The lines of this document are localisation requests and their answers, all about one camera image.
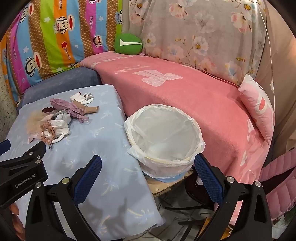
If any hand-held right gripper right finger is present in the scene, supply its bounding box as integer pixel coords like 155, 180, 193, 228
194, 153, 273, 241

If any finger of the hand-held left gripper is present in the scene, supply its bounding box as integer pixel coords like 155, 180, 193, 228
0, 139, 11, 154
0, 141, 47, 172

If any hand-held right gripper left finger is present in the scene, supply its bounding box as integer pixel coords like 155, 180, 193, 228
25, 155, 102, 241

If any pink spotted ribbon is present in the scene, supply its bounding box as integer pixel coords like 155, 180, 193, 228
40, 123, 56, 146

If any bin with white bag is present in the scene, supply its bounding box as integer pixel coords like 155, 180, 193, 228
124, 104, 206, 180

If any person's left hand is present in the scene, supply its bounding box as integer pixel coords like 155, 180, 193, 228
8, 204, 26, 240

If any black folding stool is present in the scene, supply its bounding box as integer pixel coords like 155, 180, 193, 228
162, 171, 219, 241

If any light blue printed sheet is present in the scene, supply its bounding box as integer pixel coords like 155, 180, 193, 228
0, 85, 166, 239

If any wooden stool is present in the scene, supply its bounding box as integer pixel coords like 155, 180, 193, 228
147, 170, 195, 197

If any blue-grey sofa cushion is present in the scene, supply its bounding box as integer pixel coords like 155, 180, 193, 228
17, 65, 102, 109

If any white printed cloth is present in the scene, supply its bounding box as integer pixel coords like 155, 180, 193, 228
272, 206, 296, 239

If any pink pillow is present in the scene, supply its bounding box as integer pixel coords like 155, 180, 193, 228
238, 74, 275, 144

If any pink blanket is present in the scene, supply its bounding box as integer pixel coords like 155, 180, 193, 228
80, 51, 275, 218

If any green round cushion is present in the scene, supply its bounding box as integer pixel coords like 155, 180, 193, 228
114, 33, 143, 55

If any white cable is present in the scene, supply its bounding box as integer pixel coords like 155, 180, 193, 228
251, 0, 277, 181

